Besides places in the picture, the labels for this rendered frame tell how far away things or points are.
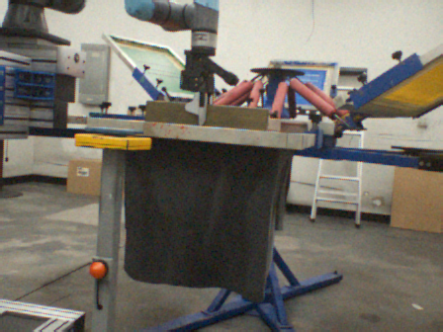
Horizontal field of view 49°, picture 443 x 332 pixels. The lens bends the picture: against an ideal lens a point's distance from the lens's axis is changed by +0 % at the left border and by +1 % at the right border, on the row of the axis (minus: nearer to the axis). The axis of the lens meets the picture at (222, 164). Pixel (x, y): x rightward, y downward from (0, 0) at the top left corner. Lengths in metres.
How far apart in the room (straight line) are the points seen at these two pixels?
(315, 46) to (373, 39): 0.65
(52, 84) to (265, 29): 4.64
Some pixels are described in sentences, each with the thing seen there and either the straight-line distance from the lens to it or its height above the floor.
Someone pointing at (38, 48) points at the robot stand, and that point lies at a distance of 1.77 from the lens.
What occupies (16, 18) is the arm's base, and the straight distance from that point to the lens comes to 1.81.
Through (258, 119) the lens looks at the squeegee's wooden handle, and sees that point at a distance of 1.34.
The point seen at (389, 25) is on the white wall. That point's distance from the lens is 6.07.
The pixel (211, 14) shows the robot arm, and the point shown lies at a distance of 1.39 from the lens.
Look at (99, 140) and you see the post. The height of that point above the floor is 0.94.
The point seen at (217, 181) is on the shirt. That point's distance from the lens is 1.34.
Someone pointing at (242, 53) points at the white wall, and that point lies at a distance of 6.13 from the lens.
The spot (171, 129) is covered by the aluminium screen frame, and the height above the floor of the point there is 0.97.
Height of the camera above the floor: 1.00
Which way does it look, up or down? 5 degrees down
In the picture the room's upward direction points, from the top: 4 degrees clockwise
